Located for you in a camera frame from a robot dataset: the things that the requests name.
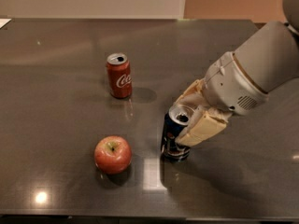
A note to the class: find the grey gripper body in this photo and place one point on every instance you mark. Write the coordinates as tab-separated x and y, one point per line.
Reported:
232	84

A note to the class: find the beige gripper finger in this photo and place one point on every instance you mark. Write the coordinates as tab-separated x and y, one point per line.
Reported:
193	96
204	124

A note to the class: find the dark blue pepsi can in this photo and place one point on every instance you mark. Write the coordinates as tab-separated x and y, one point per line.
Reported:
175	120

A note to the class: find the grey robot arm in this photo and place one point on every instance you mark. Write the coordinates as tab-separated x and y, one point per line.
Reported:
271	56

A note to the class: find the red coca-cola can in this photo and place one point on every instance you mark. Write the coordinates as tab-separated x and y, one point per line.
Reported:
119	75

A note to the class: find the red apple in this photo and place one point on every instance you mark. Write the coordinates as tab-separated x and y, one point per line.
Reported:
112	155

